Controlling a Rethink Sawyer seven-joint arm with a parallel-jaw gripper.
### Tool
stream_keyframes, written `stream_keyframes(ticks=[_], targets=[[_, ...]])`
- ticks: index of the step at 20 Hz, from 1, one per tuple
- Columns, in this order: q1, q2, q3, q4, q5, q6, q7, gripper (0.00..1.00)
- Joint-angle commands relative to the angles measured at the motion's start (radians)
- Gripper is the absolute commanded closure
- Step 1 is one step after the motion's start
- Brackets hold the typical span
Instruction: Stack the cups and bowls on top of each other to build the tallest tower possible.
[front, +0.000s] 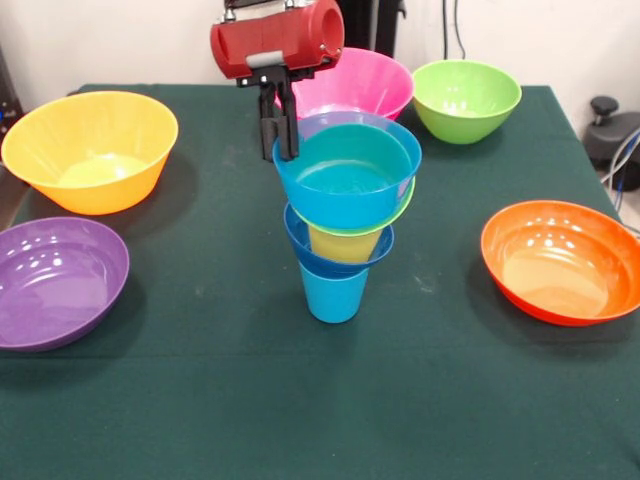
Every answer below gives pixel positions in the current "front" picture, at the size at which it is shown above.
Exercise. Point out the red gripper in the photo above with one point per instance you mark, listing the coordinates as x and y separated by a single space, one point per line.
280 45

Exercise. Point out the translucent light blue bowl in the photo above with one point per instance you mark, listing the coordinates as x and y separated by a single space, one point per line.
345 200

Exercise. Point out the small dark blue bowl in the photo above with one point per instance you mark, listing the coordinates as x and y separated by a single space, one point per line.
300 245

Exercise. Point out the small green plastic bowl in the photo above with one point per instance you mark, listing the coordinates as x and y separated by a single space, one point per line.
350 232

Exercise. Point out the translucent yellow plastic cup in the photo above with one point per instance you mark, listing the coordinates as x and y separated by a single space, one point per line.
345 247

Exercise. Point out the light blue plastic cup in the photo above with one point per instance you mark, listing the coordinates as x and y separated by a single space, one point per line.
332 300

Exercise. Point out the large green plastic bowl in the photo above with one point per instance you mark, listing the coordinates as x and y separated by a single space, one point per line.
465 95

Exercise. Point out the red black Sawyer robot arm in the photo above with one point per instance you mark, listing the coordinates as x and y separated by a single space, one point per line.
260 7

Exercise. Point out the large pink plastic bowl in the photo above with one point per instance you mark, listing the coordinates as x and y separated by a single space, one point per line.
370 85

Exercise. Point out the large yellow plastic bowl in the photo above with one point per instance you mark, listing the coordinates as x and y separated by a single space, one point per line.
90 135

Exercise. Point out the black equipment box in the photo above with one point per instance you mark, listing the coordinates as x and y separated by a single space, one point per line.
7 100

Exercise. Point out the shallow purple plastic bowl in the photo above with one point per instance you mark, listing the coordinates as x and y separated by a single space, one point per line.
55 285

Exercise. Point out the dark green tablecloth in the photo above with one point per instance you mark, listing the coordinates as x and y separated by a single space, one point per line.
320 400

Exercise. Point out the shallow orange plastic bowl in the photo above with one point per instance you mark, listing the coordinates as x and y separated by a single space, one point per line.
560 265

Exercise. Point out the black knob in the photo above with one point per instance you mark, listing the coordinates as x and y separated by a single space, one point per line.
604 106

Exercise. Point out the black round base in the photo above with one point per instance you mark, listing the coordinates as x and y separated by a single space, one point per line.
617 135

